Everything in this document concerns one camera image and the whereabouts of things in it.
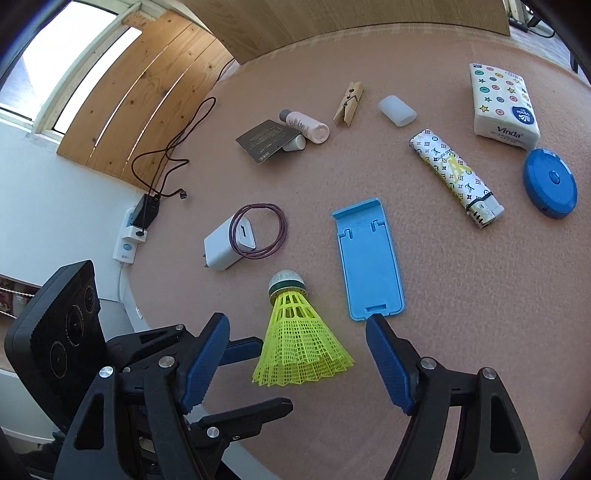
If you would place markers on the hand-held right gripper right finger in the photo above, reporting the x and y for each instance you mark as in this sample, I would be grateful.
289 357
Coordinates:
388 364

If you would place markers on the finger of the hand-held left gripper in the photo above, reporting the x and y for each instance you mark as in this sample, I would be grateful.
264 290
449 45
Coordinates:
258 410
244 350

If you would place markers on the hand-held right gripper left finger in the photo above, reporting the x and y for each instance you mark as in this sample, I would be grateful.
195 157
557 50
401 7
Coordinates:
205 364

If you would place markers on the yellow plastic shuttlecock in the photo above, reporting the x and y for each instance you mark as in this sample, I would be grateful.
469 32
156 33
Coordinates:
300 341

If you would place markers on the blue phone stand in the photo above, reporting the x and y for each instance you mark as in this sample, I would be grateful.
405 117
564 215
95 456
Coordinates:
369 263

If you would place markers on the white charger plug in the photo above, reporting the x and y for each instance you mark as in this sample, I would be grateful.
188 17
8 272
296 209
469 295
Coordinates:
221 244

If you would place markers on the patterned lighter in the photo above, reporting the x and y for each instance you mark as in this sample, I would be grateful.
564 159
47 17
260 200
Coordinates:
452 175

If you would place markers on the green glue stick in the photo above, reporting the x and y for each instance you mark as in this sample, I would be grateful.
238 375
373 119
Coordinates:
295 144

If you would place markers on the dark grey card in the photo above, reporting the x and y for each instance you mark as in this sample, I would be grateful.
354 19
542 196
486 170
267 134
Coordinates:
265 138

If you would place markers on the pink bottle with grey cap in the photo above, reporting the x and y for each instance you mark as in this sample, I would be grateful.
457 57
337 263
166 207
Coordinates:
307 127

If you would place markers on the blue round tape measure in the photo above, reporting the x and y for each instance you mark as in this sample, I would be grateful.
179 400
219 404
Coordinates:
549 182

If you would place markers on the translucent white cap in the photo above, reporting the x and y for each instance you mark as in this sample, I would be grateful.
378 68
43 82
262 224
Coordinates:
397 110

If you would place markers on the wooden clothespin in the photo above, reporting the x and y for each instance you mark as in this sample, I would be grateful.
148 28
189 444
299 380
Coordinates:
348 104

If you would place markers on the tissue pack with dotted print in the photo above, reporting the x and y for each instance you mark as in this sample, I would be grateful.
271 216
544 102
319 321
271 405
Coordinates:
501 101

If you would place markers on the white power strip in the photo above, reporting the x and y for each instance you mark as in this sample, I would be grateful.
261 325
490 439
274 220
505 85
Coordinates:
125 249

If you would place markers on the black power adapter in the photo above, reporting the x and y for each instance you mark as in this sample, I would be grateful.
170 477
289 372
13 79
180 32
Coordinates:
147 210

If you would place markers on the checkered cloth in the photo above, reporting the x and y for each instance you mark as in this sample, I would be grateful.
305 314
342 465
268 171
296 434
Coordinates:
540 46

